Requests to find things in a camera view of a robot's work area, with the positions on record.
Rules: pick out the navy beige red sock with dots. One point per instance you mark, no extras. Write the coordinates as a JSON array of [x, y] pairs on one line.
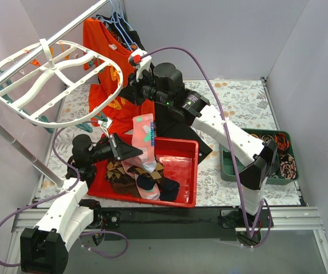
[[167, 190]]

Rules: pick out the black hanging garment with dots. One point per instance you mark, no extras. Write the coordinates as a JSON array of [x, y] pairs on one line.
[[176, 106]]

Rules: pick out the red plastic tray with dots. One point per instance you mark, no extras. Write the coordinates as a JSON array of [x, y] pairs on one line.
[[180, 163]]

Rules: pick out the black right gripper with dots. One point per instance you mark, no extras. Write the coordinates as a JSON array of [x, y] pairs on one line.
[[137, 83]]

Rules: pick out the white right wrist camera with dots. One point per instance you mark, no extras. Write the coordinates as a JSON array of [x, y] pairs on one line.
[[141, 61]]

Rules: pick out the aluminium frame rail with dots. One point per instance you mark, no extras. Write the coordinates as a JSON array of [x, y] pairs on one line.
[[173, 240]]

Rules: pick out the floral table mat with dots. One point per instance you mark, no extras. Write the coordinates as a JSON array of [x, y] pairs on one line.
[[244, 102]]

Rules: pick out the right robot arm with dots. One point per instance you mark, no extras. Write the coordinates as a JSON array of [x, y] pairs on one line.
[[256, 155]]

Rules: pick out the brown ribbed sock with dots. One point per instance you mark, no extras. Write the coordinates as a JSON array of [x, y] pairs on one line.
[[126, 189]]

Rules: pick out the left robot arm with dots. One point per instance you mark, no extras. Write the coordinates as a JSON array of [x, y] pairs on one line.
[[61, 205]]

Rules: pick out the green compartment box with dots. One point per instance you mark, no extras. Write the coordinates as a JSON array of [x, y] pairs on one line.
[[284, 169]]

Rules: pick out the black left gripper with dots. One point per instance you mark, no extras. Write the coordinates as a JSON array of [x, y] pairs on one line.
[[115, 147]]

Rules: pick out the white round sock hanger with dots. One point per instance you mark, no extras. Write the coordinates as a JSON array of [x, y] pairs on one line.
[[33, 81]]

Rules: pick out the orange t-shirt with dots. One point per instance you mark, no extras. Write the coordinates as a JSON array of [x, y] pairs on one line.
[[98, 38]]

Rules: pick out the pink green sock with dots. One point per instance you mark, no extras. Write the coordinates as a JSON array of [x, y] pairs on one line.
[[129, 166], [144, 139]]

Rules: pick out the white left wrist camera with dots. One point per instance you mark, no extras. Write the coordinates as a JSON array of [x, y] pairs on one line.
[[104, 125]]

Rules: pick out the brown argyle sock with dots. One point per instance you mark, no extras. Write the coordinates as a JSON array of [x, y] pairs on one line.
[[115, 172], [157, 175]]

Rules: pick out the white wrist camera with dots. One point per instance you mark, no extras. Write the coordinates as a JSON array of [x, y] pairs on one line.
[[104, 125], [141, 61]]

